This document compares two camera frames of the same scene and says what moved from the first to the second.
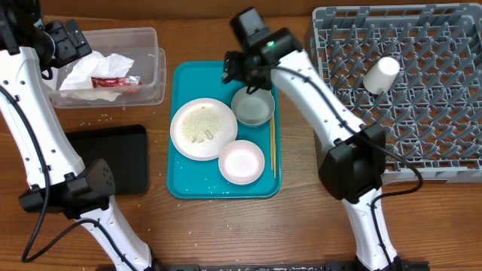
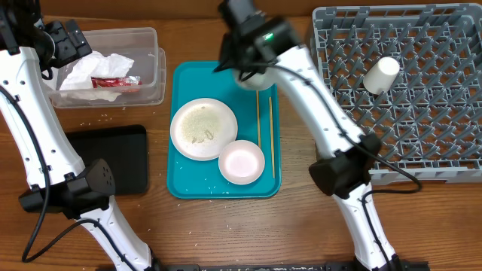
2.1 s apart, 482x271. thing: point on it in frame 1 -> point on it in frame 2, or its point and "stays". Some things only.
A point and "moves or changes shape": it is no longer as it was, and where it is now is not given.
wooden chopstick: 271,141 -> 258,119
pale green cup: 381,74 stays
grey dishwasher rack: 416,71 stays
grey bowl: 253,109 moves or changes shape
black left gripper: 70,50 stays
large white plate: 201,127 stays
